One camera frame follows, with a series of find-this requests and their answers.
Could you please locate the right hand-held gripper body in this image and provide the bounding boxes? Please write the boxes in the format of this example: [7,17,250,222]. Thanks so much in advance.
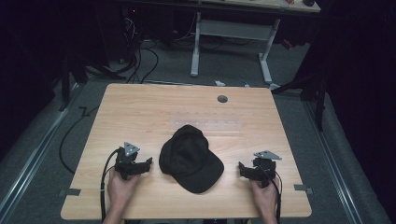
[248,150,283,189]

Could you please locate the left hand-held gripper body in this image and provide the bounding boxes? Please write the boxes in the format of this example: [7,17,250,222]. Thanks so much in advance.
[113,141,142,181]

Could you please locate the black baseball cap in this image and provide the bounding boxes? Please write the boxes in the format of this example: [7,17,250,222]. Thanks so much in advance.
[158,124,225,195]

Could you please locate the person's right hand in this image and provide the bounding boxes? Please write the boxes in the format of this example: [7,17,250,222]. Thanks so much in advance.
[249,176,281,219]

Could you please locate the person's left hand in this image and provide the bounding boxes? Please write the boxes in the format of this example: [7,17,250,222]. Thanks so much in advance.
[106,169,142,217]

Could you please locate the grey tape strip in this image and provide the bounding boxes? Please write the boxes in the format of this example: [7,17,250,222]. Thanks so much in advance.
[58,188,82,198]
[293,183,315,196]

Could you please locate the black stand legs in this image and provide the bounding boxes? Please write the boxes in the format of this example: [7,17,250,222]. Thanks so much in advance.
[271,69,329,133]
[58,54,127,112]

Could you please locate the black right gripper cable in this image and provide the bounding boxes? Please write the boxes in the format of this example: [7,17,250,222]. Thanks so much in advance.
[257,165,283,224]

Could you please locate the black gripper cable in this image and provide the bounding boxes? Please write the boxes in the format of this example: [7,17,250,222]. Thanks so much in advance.
[257,165,283,224]
[99,147,121,224]

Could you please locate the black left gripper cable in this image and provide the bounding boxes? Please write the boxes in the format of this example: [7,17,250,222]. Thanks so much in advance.
[99,147,121,224]

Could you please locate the black floor cable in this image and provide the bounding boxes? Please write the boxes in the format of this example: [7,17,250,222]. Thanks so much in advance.
[58,105,101,175]

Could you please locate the metal floor rail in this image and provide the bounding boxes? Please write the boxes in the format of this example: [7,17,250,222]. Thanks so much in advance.
[303,101,364,224]
[0,82,82,222]

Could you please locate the bundle of black cables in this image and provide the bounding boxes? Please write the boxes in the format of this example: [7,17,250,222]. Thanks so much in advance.
[120,17,160,85]

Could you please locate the white metal frame desk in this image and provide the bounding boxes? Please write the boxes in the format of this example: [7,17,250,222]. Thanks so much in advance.
[186,0,321,85]

